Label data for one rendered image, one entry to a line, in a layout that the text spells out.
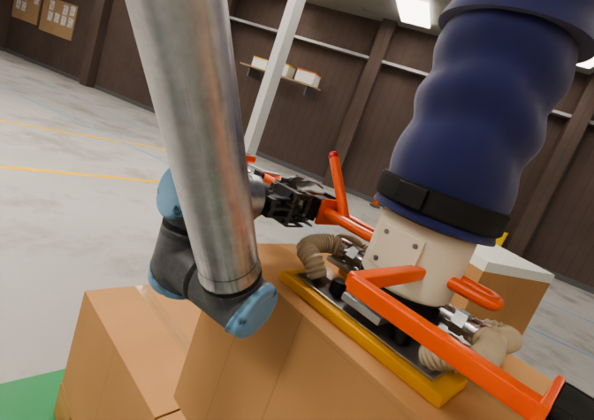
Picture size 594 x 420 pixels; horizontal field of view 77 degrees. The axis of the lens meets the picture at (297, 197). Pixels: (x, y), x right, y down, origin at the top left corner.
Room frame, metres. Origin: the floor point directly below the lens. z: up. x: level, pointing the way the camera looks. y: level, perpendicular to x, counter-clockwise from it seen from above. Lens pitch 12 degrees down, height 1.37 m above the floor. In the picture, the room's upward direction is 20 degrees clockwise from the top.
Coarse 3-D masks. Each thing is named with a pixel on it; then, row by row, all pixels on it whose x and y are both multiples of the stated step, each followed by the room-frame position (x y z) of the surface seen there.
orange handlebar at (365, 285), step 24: (336, 216) 0.76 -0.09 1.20; (360, 288) 0.42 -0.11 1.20; (456, 288) 0.58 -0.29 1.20; (480, 288) 0.60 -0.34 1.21; (384, 312) 0.40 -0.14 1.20; (408, 312) 0.39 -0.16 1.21; (432, 336) 0.36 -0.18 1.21; (456, 360) 0.34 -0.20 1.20; (480, 360) 0.33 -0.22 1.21; (480, 384) 0.32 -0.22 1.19; (504, 384) 0.31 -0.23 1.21; (528, 408) 0.30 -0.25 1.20
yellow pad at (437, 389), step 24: (312, 288) 0.63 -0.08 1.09; (336, 288) 0.63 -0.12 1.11; (336, 312) 0.58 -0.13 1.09; (360, 336) 0.54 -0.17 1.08; (384, 336) 0.54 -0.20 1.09; (408, 336) 0.54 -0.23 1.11; (384, 360) 0.51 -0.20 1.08; (408, 360) 0.50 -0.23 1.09; (408, 384) 0.48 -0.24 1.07; (432, 384) 0.47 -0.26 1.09; (456, 384) 0.49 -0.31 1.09
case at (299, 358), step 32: (288, 256) 0.80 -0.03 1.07; (288, 288) 0.64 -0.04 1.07; (288, 320) 0.58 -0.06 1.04; (320, 320) 0.57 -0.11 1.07; (192, 352) 0.73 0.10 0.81; (224, 352) 0.67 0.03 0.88; (256, 352) 0.61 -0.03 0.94; (288, 352) 0.57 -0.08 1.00; (320, 352) 0.53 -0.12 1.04; (352, 352) 0.51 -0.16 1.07; (192, 384) 0.71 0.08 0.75; (224, 384) 0.65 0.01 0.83; (256, 384) 0.60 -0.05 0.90; (288, 384) 0.55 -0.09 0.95; (320, 384) 0.52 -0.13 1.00; (352, 384) 0.48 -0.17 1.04; (384, 384) 0.46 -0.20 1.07; (544, 384) 0.63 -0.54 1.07; (192, 416) 0.68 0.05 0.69; (224, 416) 0.63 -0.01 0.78; (256, 416) 0.58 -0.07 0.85; (288, 416) 0.54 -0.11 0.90; (320, 416) 0.50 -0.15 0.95; (352, 416) 0.47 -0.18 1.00; (384, 416) 0.44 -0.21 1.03; (416, 416) 0.42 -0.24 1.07; (448, 416) 0.44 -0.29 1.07; (480, 416) 0.46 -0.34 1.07; (512, 416) 0.49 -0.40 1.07
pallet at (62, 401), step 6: (60, 390) 1.18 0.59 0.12; (60, 396) 1.17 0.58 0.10; (66, 396) 1.14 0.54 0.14; (60, 402) 1.16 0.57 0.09; (66, 402) 1.13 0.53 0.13; (60, 408) 1.15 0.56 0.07; (66, 408) 1.12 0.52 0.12; (54, 414) 1.18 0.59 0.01; (60, 414) 1.14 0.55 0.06; (66, 414) 1.11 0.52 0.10; (72, 414) 1.08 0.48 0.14
